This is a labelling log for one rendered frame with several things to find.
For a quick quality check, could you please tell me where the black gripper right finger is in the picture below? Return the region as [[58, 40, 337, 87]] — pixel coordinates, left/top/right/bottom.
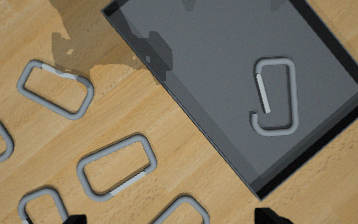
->
[[254, 207, 293, 224]]

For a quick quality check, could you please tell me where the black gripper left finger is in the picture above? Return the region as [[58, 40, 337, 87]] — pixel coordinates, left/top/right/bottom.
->
[[62, 214, 87, 224]]

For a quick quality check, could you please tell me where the grey tray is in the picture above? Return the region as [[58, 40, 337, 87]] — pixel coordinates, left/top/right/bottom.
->
[[100, 0, 358, 202]]

